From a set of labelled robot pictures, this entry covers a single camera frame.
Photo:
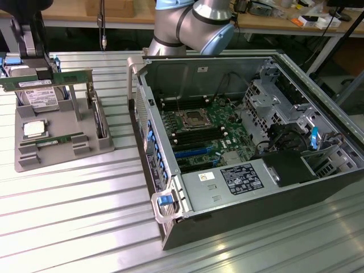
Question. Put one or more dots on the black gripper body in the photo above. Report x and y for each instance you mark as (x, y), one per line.
(41, 42)

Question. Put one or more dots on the green RAM stick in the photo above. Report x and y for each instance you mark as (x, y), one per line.
(71, 78)
(62, 139)

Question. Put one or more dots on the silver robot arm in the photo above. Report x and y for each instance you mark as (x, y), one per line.
(199, 25)

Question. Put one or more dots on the black RAM slot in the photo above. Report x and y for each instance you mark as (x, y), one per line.
(185, 99)
(196, 129)
(185, 104)
(185, 96)
(200, 137)
(198, 132)

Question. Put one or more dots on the wooden workbench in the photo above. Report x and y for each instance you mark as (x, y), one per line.
(270, 24)
(65, 18)

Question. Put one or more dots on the hard disk with blue caddy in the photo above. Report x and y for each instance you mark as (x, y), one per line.
(39, 98)

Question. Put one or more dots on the brown cardboard box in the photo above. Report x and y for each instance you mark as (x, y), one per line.
(111, 8)

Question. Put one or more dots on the silver CPU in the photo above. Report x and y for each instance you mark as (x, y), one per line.
(34, 129)

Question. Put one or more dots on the grey parts rack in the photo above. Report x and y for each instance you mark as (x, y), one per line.
(62, 159)

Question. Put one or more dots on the metal CPU socket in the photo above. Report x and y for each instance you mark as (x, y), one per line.
(196, 119)

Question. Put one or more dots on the black expansion slot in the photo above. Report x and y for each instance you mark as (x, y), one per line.
(196, 165)
(192, 146)

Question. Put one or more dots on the blue expansion slot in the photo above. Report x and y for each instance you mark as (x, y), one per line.
(190, 153)

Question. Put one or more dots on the blue release latch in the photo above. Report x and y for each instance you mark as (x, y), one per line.
(165, 200)

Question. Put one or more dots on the green motherboard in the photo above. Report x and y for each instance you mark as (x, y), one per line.
(236, 133)

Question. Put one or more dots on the grey power supply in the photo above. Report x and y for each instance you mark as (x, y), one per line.
(204, 193)

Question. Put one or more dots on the silver chipset heat sink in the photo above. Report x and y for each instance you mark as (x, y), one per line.
(231, 158)

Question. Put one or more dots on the silver disk bay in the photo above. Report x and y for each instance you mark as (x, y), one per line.
(261, 102)

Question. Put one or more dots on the orange and black box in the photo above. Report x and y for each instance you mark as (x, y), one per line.
(304, 21)

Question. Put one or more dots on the black fan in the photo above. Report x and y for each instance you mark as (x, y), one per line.
(287, 139)

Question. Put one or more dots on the open PC case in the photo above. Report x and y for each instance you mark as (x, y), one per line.
(256, 221)

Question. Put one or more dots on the small white box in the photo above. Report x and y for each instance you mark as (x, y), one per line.
(327, 23)

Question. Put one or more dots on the black stand pole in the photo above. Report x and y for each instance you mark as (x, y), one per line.
(348, 42)

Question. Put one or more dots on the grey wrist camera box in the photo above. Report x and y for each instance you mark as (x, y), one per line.
(25, 39)

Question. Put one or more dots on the graphics card with metal bracket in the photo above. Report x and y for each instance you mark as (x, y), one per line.
(98, 113)

